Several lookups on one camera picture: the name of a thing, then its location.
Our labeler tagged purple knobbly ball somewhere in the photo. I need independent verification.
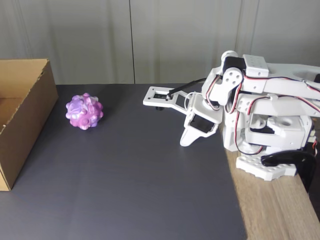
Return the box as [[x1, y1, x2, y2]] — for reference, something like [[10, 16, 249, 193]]
[[65, 92, 104, 131]]

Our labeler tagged brown cardboard box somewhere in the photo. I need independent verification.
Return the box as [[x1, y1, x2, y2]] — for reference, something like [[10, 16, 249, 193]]
[[0, 58, 59, 192]]

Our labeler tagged dark grey table mat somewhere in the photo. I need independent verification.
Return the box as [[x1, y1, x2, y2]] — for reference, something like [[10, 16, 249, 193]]
[[0, 83, 248, 240]]

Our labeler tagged white panelled cabinet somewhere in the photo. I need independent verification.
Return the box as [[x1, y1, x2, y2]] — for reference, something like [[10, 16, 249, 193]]
[[0, 0, 320, 86]]

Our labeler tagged black table clamp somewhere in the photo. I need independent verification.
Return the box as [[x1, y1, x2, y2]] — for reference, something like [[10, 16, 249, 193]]
[[260, 149, 317, 193]]

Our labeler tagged black camera cable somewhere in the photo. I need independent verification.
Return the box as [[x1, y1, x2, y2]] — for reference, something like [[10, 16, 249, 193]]
[[166, 77, 208, 99]]

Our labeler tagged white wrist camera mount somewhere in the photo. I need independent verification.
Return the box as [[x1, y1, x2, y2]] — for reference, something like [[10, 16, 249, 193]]
[[142, 86, 193, 113]]

